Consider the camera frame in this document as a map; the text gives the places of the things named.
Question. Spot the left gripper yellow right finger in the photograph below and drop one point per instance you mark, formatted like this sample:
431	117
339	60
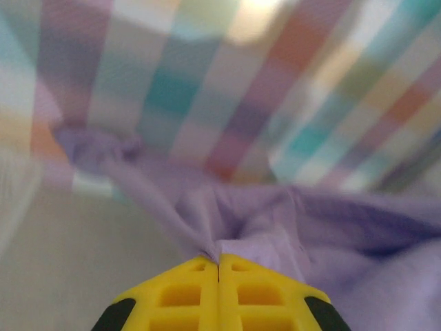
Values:
258	296

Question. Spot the purple t-shirt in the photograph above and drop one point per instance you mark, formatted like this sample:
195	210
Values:
262	213

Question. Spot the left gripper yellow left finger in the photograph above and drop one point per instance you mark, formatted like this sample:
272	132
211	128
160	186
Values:
182	296

